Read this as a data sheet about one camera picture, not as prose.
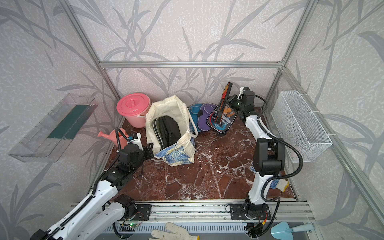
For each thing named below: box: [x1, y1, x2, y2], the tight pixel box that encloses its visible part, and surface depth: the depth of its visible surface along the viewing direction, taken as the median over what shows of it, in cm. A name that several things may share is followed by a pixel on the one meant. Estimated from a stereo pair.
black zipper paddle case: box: [153, 115, 182, 151], surface depth 88 cm
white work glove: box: [149, 222, 200, 240], surface depth 69 cm
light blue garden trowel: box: [271, 221, 314, 240], surface depth 70 cm
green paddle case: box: [153, 115, 168, 150], surface depth 88 cm
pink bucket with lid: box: [116, 93, 151, 128], surface depth 99 cm
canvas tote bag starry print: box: [145, 95, 199, 166], surface depth 86 cm
